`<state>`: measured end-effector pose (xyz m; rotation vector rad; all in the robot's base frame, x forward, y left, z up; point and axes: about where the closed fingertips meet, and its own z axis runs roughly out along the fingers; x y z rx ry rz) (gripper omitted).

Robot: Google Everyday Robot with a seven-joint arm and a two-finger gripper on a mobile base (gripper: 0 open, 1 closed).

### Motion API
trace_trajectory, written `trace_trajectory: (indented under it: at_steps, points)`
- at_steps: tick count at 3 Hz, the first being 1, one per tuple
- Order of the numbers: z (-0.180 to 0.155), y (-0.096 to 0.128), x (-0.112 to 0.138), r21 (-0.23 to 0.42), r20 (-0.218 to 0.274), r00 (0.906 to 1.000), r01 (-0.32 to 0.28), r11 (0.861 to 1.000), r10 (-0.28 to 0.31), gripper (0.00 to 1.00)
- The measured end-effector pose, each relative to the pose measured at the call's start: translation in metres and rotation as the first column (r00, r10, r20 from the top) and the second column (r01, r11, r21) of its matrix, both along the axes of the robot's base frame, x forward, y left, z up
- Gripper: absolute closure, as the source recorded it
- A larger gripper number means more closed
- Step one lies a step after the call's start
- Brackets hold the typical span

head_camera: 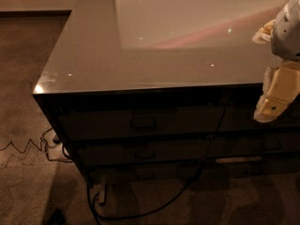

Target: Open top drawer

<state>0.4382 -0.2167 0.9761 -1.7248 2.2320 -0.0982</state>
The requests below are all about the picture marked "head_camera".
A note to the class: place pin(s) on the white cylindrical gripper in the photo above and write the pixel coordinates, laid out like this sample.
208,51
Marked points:
287,32

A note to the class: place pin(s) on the drawer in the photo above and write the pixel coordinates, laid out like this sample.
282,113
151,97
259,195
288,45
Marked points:
241,118
136,123
254,145
112,154
145,172

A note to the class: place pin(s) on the dark cabinet with glossy top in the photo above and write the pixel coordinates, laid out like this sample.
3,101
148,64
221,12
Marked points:
118,55

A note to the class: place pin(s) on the grey power strip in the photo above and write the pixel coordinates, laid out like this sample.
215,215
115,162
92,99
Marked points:
99,193

